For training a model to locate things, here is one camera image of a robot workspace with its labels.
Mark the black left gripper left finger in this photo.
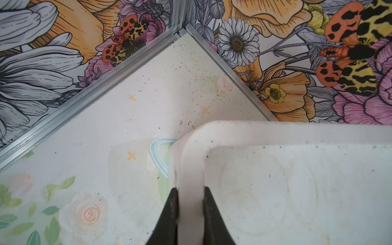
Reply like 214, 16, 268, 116
146, 188, 179, 245

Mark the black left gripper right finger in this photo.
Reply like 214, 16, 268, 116
203, 186, 235, 245

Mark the white plastic drawer cabinet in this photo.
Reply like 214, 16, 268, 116
169, 120, 392, 245

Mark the floral table mat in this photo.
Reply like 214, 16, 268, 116
1, 138, 174, 245

